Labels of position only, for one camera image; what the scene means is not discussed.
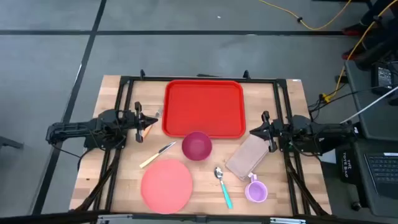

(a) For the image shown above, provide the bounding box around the dark laptop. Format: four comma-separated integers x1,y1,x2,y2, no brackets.
363,152,398,198

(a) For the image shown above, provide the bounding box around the yellow-handled knife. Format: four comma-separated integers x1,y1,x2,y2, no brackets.
139,141,177,169

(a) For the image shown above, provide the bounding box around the magenta plastic bowl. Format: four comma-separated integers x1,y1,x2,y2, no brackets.
181,131,213,162

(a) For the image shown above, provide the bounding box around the silver mount bar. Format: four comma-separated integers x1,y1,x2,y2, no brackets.
96,213,307,224

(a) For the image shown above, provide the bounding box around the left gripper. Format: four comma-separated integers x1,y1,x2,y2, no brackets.
123,101,159,143

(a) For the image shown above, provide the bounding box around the black tote bag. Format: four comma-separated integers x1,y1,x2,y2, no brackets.
335,149,358,184

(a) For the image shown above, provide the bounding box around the coral pink plate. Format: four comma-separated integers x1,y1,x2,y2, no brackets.
140,159,194,215

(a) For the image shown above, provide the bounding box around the black power supply box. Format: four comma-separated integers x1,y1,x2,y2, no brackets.
371,61,398,96

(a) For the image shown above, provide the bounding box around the white cable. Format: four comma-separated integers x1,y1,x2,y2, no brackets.
340,85,398,124

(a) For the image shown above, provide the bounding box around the orange-handled fork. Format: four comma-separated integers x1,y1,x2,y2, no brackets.
141,107,164,139

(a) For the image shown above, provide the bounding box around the black floor stand foot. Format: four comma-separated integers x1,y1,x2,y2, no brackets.
0,136,24,150

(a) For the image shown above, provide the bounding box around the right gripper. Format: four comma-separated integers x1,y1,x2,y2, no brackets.
249,111,292,153

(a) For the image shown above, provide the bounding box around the teal-handled metal spoon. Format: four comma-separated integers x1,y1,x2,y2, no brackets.
213,166,234,210

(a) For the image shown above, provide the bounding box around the yellow extension cable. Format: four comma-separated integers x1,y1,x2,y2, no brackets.
257,0,354,31
322,0,398,103

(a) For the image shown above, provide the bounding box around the person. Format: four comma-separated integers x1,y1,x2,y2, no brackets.
341,0,398,63

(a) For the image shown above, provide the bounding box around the black aluminium table frame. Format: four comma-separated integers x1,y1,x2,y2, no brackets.
70,68,332,218

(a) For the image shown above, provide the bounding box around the red plastic tray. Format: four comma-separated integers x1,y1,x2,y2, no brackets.
161,79,247,139

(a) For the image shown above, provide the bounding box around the beige cloth napkin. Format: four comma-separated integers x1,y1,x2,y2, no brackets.
224,134,271,181

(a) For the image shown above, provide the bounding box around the lilac plastic mug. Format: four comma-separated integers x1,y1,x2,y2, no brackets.
244,172,269,203

